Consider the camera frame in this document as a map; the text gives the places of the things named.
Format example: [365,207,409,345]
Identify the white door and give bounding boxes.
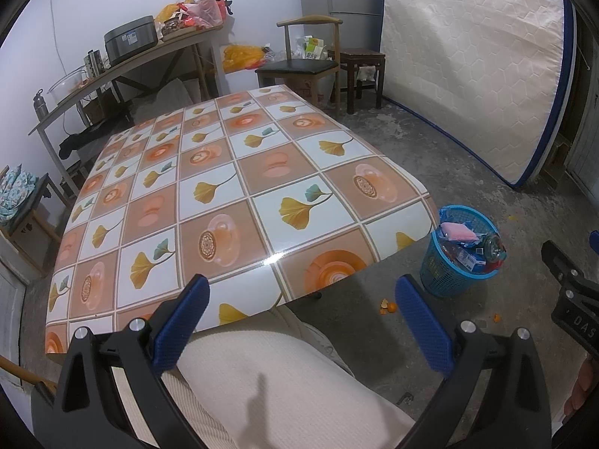
[0,257,28,375]

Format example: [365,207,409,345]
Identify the white sack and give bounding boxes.
[133,79,195,125]

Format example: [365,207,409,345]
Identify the cardboard box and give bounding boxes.
[290,77,335,108]

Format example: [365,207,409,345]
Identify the glass bowl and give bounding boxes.
[48,68,89,104]

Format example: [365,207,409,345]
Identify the black cloth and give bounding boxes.
[58,119,136,160]

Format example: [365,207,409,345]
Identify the green plastic bottle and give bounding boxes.
[480,234,507,263]

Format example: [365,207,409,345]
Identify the blue plastic wastebasket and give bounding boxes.
[420,204,507,299]

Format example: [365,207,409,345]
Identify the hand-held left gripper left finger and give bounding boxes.
[30,274,211,449]

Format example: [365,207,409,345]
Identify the wooden chair with cushion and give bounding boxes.
[0,173,66,277]

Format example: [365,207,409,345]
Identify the yellow plastic bag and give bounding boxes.
[222,44,267,73]

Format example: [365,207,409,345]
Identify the white mattress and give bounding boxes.
[377,0,576,190]

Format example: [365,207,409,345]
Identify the light wooden chair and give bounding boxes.
[0,355,59,391]

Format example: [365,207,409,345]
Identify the orange plastic bag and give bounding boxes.
[156,0,195,23]

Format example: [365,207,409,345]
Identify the long wooden side table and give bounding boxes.
[29,23,224,197]

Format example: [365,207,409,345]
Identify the pink plastic bag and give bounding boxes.
[180,0,233,29]

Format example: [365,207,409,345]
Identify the grey rice cooker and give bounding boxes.
[104,15,159,64]

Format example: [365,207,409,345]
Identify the pink sponge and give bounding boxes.
[442,222,475,240]

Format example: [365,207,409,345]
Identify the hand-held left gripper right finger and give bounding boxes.
[394,274,553,449]

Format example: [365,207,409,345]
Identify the dark wooden stool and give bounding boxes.
[328,48,387,115]

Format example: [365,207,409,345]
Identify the tile pattern tablecloth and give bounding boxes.
[45,84,438,356]

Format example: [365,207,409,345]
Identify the white and green cartons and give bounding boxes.
[292,35,331,61]

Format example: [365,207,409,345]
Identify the wooden chair with black seat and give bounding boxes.
[255,14,342,117]

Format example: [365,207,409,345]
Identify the brown snack tray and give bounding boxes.
[160,19,197,40]

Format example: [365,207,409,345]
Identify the floral cushion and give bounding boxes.
[0,164,40,225]

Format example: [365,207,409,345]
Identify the person's right hand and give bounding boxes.
[564,358,599,419]

